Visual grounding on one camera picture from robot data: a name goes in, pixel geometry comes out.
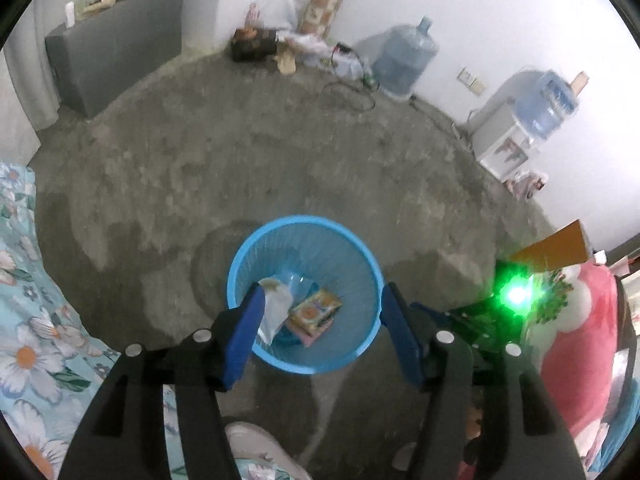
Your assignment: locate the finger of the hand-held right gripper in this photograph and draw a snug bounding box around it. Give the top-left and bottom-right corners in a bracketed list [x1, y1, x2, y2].
[410, 301, 456, 333]

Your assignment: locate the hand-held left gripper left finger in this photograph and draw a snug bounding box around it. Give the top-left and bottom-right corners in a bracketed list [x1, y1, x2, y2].
[59, 282, 267, 480]

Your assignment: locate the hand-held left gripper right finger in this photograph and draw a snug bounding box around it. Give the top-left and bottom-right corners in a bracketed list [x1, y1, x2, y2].
[381, 282, 588, 480]

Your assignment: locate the white plastic wrapper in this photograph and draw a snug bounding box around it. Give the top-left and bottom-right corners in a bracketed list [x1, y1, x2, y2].
[257, 276, 293, 346]

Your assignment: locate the yellow snack packet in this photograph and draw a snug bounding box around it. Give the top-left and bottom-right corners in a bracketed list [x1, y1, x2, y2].
[286, 287, 343, 346]

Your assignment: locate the clear plastic wrapper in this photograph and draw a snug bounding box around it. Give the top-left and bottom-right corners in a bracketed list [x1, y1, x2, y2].
[272, 269, 313, 306]

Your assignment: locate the blue plastic wastebasket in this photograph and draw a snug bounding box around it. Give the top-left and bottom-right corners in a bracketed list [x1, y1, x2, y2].
[226, 216, 386, 375]

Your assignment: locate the pink printed blanket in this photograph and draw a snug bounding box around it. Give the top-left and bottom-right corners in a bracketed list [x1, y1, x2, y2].
[537, 260, 640, 471]

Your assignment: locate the orange cardboard sheet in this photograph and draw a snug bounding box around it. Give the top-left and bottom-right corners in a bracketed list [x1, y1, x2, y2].
[510, 219, 593, 273]

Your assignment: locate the pink white packet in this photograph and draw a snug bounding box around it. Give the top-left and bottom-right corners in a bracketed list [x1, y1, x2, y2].
[505, 170, 548, 201]

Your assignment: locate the white water dispenser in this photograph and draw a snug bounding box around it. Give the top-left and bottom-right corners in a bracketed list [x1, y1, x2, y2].
[470, 71, 546, 183]

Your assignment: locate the blue floral cloth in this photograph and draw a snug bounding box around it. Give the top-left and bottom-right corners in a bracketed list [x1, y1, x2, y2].
[0, 160, 311, 480]

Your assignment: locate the blue dispenser water bottle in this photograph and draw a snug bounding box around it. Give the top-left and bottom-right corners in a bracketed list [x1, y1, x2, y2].
[515, 70, 581, 141]

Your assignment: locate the blue water jug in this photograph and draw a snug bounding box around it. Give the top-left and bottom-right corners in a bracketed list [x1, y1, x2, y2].
[372, 16, 441, 102]

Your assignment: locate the brown paper piece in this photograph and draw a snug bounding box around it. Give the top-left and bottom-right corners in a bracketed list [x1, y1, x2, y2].
[275, 45, 297, 75]

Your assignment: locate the dark bag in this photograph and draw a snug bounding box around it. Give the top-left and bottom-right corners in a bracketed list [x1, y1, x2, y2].
[230, 27, 278, 63]

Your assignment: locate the heap of clear plastic packets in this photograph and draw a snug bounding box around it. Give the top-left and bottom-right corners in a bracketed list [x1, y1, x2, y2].
[285, 30, 373, 81]

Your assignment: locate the grey cabinet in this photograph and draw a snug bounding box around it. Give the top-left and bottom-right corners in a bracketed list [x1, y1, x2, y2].
[45, 0, 185, 120]

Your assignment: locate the white plastic bag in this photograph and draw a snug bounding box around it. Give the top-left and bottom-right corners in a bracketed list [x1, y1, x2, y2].
[250, 0, 298, 31]

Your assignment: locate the beige flat box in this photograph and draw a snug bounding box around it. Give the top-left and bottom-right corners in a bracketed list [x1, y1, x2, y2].
[82, 0, 128, 16]

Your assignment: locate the black cable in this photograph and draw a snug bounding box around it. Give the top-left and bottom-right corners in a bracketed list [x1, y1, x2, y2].
[322, 42, 378, 113]

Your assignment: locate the white wall socket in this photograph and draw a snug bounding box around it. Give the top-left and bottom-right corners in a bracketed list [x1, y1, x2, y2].
[457, 67, 486, 96]

